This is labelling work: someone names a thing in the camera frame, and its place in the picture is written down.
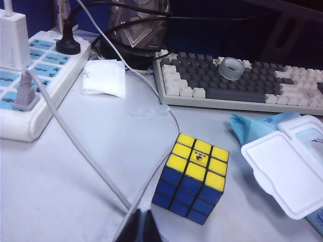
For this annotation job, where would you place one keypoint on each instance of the white blue power strip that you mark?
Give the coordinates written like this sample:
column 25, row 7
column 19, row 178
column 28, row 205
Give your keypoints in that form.
column 63, row 73

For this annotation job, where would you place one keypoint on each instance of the grey monitor stand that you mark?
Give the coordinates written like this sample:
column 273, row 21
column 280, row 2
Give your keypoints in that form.
column 270, row 43

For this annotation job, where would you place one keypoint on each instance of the clear tape roll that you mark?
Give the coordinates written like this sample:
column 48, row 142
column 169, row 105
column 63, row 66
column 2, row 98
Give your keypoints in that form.
column 227, row 73

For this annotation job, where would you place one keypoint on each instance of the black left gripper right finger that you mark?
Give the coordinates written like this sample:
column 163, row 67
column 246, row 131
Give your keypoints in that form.
column 151, row 229

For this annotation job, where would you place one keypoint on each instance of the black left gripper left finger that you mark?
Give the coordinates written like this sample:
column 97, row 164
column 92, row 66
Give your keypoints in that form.
column 131, row 229

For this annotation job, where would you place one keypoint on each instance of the white grey mechanical keyboard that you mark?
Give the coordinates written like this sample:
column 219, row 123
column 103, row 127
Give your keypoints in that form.
column 227, row 88

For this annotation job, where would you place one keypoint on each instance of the white charger adapter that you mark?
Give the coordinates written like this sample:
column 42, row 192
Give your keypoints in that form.
column 12, row 37

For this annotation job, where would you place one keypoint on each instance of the sky blue wet wipes packet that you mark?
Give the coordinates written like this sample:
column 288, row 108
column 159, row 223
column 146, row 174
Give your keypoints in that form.
column 277, row 171

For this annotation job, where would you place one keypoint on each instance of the folded white paper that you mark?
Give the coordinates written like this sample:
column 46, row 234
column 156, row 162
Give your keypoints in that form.
column 104, row 78

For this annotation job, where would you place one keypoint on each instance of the rubik's cube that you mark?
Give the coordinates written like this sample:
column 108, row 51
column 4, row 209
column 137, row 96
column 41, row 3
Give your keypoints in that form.
column 191, row 191

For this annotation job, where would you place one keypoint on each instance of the grey power plug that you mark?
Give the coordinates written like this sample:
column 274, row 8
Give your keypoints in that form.
column 25, row 95

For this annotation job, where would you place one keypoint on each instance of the clear tape strip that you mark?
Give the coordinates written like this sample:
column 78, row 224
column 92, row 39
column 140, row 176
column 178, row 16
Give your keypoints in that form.
column 149, row 111

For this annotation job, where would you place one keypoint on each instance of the black power plug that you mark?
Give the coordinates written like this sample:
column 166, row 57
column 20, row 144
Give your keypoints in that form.
column 68, row 45

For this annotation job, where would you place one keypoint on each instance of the silver faceted figurine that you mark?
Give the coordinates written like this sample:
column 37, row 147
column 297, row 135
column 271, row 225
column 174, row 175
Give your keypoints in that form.
column 136, row 32

